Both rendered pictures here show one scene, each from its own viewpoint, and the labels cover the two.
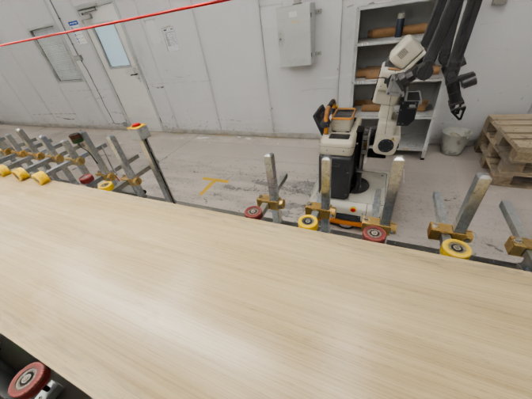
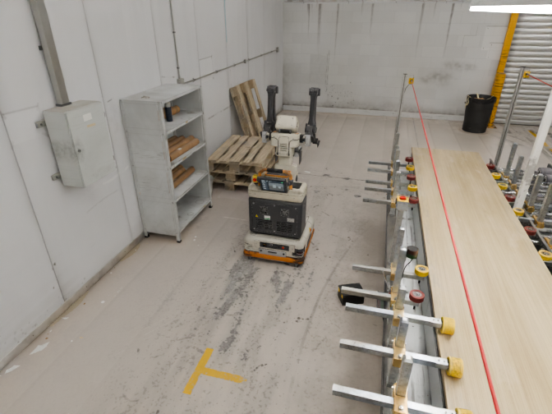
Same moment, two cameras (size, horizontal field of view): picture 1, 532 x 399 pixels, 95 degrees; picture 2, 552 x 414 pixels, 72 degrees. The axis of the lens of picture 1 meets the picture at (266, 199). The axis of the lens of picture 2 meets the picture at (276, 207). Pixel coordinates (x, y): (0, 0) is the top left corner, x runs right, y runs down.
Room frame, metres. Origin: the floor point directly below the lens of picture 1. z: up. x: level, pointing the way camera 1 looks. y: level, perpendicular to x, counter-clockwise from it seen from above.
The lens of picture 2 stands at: (2.62, 2.57, 2.32)
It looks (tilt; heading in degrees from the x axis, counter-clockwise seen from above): 28 degrees down; 257
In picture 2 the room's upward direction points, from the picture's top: straight up
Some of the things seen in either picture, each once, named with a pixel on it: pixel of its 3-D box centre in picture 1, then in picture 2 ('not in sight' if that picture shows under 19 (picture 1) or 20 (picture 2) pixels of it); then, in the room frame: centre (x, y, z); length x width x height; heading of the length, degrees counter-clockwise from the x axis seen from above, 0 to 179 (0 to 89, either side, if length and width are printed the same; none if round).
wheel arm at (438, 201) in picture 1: (442, 225); (388, 172); (0.66, -0.69, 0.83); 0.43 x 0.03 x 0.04; 152
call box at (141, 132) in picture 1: (139, 132); (402, 204); (1.32, 0.61, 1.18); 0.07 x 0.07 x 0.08; 62
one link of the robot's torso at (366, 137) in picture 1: (379, 141); not in sight; (1.76, -0.97, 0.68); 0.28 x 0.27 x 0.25; 151
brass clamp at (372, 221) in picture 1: (378, 226); not in sight; (0.74, -0.46, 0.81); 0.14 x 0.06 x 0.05; 62
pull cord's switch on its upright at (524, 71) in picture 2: not in sight; (510, 123); (-0.64, -0.67, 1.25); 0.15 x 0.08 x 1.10; 62
